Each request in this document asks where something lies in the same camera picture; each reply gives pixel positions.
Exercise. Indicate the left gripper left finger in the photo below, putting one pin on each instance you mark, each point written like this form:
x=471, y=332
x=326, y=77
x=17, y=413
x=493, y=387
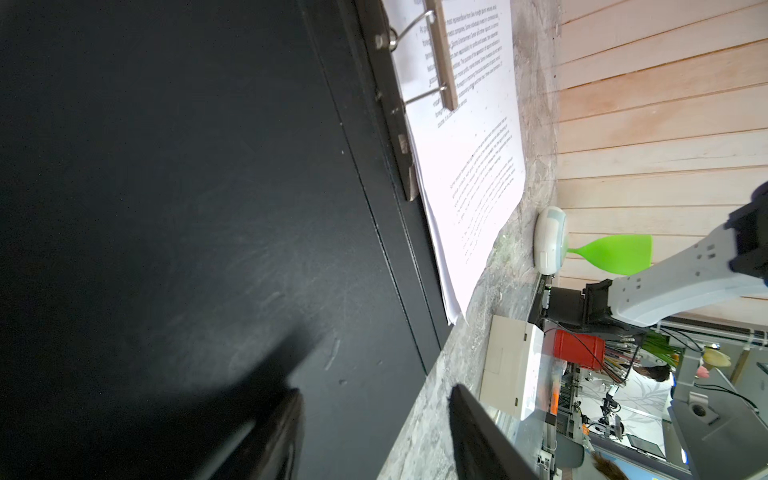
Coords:
x=273, y=450

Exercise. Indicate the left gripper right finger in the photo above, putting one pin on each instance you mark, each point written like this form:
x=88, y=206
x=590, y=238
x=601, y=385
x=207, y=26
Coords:
x=480, y=449

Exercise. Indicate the blue folder black inside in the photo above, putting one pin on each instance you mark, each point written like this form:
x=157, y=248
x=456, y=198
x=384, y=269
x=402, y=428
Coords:
x=202, y=210

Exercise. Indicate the printed paper sheet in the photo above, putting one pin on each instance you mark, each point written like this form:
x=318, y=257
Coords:
x=470, y=163

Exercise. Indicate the metal folder clip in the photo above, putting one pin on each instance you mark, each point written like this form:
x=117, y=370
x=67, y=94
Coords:
x=408, y=48

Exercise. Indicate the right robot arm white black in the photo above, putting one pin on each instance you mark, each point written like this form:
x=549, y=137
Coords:
x=730, y=262

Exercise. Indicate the red pen holder cup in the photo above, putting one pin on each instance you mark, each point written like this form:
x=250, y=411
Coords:
x=586, y=351

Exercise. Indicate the white oval alarm clock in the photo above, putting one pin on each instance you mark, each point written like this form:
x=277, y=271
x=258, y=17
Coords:
x=550, y=242

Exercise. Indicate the green plastic funnel cup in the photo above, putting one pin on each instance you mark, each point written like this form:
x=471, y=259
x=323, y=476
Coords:
x=623, y=255

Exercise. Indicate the white wall socket plate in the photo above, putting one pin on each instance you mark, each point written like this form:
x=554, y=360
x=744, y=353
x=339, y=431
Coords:
x=511, y=369

